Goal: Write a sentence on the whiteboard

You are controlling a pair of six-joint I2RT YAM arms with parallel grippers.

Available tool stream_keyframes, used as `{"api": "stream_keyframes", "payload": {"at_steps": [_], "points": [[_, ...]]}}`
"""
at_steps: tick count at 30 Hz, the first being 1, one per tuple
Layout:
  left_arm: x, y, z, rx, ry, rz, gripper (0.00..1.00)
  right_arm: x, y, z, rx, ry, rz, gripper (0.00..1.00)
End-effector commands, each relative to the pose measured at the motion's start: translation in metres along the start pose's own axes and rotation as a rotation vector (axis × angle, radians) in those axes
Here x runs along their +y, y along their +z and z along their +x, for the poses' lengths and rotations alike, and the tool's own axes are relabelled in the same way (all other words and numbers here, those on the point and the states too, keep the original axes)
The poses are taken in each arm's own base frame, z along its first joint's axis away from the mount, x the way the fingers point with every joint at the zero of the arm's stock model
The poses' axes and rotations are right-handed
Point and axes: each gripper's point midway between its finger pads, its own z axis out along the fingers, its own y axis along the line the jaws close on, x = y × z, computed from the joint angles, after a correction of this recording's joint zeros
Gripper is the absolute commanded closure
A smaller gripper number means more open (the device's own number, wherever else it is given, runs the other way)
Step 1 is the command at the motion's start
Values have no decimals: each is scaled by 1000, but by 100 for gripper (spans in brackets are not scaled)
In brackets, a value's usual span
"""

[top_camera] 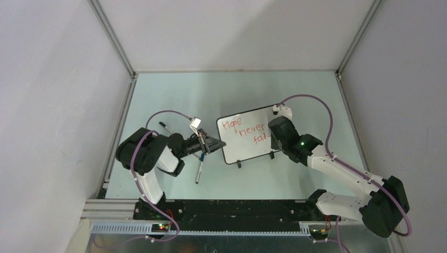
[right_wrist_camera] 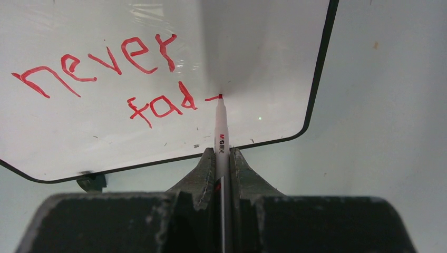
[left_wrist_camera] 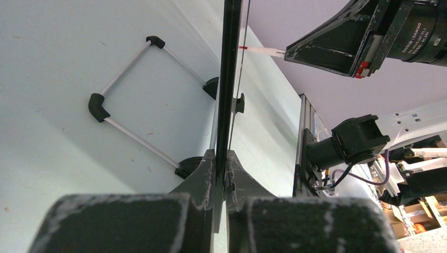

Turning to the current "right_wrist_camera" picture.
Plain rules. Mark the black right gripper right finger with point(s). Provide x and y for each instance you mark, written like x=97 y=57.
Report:
x=266 y=220

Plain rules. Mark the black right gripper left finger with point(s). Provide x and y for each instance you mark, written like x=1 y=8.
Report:
x=177 y=220

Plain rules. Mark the red whiteboard marker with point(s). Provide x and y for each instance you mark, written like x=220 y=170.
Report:
x=222 y=175

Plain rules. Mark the white whiteboard black frame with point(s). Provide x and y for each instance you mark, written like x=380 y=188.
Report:
x=97 y=87

